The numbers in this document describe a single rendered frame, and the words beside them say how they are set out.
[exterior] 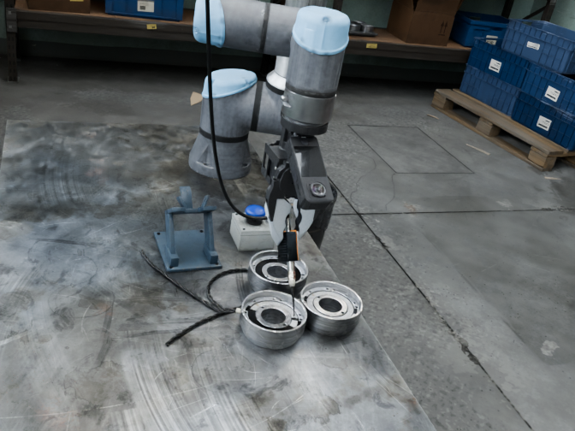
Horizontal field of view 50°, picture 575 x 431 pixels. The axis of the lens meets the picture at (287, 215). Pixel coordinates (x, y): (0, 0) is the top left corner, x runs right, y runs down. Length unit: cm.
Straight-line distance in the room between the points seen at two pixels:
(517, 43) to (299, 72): 405
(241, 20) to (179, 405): 55
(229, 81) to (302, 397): 74
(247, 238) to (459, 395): 128
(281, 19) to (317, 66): 12
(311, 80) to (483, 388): 165
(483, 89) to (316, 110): 426
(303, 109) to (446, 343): 170
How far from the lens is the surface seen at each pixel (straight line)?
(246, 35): 96
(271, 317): 102
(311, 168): 89
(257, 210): 118
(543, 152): 443
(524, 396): 239
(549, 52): 469
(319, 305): 106
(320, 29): 85
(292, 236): 97
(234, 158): 144
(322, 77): 87
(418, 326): 250
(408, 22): 507
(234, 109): 140
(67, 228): 122
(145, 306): 103
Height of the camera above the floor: 144
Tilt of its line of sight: 29 degrees down
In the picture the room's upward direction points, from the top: 11 degrees clockwise
